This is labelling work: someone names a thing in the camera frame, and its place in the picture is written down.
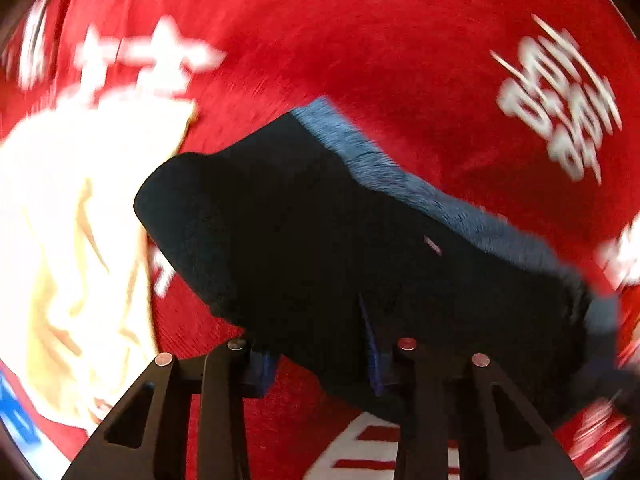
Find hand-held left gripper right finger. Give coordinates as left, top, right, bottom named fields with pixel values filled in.
left=359, top=294, right=584, bottom=480

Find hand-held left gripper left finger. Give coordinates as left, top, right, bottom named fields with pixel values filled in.
left=62, top=339, right=279, bottom=480

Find black pants with blue stripes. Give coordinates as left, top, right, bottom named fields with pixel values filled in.
left=133, top=97, right=624, bottom=432

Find cream cloth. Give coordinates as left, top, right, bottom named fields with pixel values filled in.
left=0, top=97, right=199, bottom=437

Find red printed blanket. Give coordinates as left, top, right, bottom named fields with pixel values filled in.
left=0, top=0, right=640, bottom=480

